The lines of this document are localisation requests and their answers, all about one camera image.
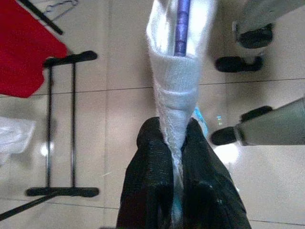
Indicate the white patterned hanging garment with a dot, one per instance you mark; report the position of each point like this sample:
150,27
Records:
14,136

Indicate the black and chrome clothes rack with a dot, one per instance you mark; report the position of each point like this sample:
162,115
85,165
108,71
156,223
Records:
71,192

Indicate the grey robot left leg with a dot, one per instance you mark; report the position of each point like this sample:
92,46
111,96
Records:
274,126

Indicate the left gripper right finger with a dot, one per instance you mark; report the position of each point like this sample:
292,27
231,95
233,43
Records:
207,171

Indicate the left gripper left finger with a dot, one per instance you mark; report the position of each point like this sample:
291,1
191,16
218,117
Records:
147,167

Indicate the blue purple plastic hanger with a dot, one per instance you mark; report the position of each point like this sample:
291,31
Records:
182,28

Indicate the white printed T-shirt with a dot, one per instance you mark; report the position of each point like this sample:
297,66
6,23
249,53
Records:
176,78

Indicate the red collared shirt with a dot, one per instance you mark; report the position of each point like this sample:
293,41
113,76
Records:
23,47

